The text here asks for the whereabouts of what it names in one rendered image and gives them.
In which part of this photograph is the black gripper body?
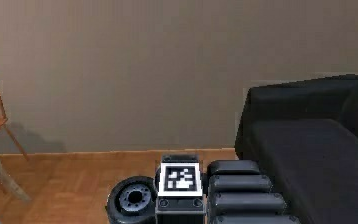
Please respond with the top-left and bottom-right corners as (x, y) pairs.
(105, 175), (159, 224)

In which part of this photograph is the black sofa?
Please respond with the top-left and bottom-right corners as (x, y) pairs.
(234, 69), (358, 224)

